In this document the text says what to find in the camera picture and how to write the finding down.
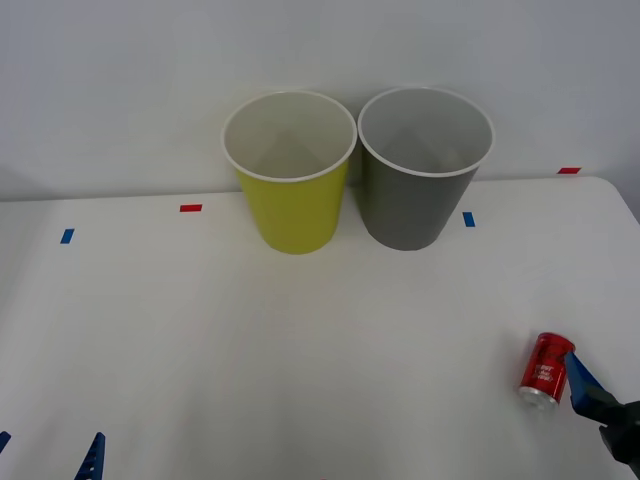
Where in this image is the grey plastic waste bin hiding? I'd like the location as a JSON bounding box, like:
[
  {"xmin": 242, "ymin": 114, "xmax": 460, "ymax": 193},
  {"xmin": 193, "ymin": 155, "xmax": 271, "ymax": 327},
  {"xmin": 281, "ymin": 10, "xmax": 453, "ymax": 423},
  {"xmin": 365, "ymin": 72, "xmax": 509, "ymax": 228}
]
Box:
[{"xmin": 356, "ymin": 86, "xmax": 495, "ymax": 253}]

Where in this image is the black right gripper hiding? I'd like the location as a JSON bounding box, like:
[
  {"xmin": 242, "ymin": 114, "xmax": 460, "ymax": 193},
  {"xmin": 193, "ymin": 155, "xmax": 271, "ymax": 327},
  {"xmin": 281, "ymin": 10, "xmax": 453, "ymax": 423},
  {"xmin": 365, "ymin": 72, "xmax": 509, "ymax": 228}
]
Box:
[{"xmin": 564, "ymin": 350, "xmax": 640, "ymax": 467}]

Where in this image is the yellow-green plastic waste bin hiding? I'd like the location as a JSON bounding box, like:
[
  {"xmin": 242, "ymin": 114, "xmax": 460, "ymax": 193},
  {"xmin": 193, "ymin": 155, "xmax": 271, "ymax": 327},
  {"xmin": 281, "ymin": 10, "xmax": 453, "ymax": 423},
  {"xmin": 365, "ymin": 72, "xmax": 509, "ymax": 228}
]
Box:
[{"xmin": 221, "ymin": 89, "xmax": 359, "ymax": 256}]

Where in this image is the red drink can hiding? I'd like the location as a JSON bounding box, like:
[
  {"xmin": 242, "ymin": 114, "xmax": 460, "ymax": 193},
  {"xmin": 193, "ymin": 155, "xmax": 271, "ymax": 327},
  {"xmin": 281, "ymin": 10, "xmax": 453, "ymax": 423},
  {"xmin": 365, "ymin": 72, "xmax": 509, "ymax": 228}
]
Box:
[{"xmin": 517, "ymin": 331, "xmax": 577, "ymax": 411}]

